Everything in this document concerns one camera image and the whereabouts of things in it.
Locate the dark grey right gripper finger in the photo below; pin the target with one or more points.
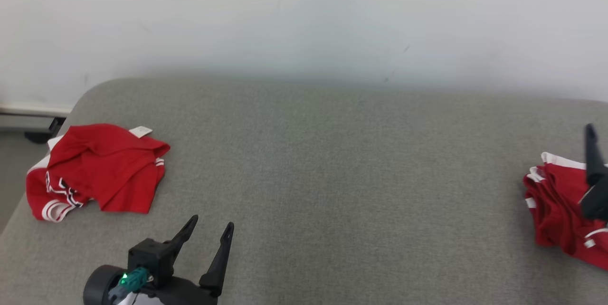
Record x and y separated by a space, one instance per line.
597 205
594 157

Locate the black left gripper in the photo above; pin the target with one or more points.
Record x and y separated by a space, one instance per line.
185 293

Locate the red Bulls 23 shorts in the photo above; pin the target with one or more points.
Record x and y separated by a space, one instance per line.
555 210

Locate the red jersey with white sleeves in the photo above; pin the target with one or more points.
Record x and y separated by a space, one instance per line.
104 167

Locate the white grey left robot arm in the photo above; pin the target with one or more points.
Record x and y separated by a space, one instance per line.
99 286

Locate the dark floor object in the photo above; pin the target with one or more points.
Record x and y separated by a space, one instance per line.
45 133

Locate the teal left camera connector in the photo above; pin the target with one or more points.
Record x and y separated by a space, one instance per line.
133 280

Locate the white wall baseboard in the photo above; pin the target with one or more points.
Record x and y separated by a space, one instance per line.
28 116

